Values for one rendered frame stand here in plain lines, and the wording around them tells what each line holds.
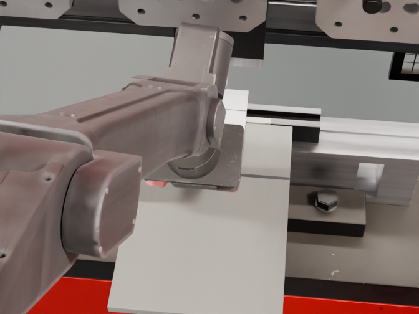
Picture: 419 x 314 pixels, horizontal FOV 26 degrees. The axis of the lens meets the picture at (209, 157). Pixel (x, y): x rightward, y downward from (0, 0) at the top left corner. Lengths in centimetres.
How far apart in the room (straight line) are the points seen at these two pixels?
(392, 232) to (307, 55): 148
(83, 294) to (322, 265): 31
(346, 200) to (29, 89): 152
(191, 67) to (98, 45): 181
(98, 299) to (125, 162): 80
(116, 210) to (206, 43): 44
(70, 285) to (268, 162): 32
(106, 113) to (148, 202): 49
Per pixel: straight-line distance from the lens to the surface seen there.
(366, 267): 113
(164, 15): 94
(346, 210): 114
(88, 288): 119
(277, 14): 130
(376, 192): 118
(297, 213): 113
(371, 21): 93
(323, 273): 112
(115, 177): 40
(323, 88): 251
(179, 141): 69
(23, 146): 40
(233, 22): 94
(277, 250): 98
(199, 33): 84
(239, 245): 98
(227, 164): 93
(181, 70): 83
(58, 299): 123
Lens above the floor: 182
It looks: 51 degrees down
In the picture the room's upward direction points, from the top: straight up
